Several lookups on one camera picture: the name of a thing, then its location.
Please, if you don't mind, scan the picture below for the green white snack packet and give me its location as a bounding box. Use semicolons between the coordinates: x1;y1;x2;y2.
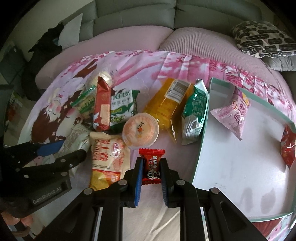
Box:
182;79;209;145

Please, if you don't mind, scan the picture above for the teal white cardboard box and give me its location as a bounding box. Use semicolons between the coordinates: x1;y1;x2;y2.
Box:
192;92;295;222

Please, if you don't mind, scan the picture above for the black clothing on sofa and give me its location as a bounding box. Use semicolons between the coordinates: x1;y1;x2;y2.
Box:
21;23;64;101

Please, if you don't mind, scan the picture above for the yellow egg roll snack bag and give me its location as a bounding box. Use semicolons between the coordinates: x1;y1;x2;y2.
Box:
89;132;130;191

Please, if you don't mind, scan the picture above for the orange jelly cup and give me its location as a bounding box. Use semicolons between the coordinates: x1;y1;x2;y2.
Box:
122;113;159;150

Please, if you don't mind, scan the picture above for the light grey pillow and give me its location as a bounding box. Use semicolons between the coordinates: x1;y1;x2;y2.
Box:
58;13;83;50

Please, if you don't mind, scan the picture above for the person's left hand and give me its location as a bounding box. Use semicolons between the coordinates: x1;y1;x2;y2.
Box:
1;211;33;240

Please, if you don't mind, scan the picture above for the black white patterned cushion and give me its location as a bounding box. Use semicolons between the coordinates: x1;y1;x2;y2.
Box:
232;21;295;58

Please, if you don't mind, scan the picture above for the red biscuit packet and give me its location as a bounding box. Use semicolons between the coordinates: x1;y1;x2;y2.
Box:
93;79;111;132

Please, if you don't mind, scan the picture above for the grey sofa with pink cover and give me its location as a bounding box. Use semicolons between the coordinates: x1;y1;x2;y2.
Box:
35;1;295;91

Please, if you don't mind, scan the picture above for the red snack packet in box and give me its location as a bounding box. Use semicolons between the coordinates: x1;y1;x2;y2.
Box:
280;125;295;169

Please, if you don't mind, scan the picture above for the pink anime printed cloth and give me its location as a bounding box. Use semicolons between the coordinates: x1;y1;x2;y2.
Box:
19;51;295;240

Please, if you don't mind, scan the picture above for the white beige snack packet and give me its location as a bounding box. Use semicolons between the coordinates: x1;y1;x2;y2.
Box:
54;124;91;159

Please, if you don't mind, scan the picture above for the small green striped packet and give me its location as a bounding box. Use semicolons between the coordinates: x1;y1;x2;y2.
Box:
71;85;96;120

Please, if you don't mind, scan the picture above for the green biscuit packet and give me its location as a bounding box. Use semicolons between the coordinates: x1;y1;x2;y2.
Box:
110;89;140;133

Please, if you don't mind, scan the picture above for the pink snack bag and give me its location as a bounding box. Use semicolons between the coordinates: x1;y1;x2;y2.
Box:
210;87;250;141

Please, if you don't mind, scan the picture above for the red candy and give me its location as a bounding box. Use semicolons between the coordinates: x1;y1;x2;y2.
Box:
138;149;165;185

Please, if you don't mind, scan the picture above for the orange translucent snack bag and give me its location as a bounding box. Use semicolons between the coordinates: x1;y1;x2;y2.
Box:
144;78;193;143

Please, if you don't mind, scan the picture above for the grey cushion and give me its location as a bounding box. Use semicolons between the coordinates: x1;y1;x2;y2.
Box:
261;56;296;72

